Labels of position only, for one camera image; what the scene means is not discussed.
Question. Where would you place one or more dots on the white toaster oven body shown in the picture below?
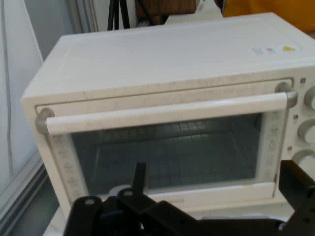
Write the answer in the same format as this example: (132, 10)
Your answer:
(147, 56)

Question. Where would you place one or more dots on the metal oven rack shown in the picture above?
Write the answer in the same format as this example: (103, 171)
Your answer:
(184, 129)

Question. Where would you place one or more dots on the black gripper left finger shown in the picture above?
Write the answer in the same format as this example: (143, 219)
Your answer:
(110, 218)

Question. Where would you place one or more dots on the brown wooden box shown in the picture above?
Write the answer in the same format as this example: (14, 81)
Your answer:
(162, 9)

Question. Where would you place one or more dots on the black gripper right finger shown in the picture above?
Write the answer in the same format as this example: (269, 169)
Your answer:
(302, 196)

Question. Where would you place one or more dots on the white label sticker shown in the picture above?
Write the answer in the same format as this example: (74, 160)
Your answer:
(263, 50)

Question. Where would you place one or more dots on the yellow warning triangle sticker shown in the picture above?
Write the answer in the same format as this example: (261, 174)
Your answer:
(288, 48)

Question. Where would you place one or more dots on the aluminium wall rail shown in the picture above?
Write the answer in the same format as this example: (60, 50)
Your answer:
(22, 194)

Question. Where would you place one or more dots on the black tripod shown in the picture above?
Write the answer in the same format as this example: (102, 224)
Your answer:
(123, 14)

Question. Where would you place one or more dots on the beige oven knob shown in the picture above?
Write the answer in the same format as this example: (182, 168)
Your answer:
(305, 157)
(311, 99)
(307, 131)

